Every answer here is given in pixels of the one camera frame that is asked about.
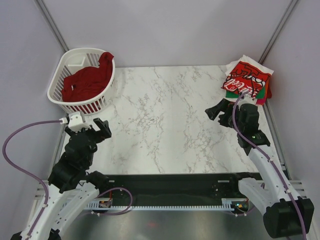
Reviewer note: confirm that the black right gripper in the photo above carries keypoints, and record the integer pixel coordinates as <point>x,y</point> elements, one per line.
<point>224,105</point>

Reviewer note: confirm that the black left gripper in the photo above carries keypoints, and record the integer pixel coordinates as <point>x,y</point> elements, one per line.
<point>105,129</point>

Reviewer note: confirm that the white Coca-Cola t-shirt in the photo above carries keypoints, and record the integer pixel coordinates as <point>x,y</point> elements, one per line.
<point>246,75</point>

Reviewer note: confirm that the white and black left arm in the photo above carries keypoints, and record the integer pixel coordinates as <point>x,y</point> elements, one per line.
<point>69,188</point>

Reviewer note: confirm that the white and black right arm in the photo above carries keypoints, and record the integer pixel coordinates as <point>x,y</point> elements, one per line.
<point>285,212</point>

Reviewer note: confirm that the pink folded t-shirt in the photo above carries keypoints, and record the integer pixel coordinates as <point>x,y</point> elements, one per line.
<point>261,101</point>

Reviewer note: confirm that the green folded t-shirt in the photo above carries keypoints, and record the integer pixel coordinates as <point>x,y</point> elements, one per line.
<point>260,95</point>

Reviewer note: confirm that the dark red folded t-shirt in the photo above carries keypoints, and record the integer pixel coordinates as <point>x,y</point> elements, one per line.
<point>269,92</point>

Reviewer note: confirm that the orange folded t-shirt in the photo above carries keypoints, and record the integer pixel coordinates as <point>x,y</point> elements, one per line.
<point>266,87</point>

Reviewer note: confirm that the red t-shirt in basket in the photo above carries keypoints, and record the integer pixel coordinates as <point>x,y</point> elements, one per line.
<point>88,82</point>

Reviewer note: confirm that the white plastic laundry basket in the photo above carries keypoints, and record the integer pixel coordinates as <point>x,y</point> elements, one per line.
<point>71,62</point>

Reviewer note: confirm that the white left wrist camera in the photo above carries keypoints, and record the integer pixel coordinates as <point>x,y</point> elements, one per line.
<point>75,121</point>

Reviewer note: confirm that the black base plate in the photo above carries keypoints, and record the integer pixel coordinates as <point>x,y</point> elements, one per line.
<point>175,189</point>

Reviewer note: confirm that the white slotted cable duct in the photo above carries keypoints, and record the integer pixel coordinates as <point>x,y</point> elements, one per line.
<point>226,204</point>

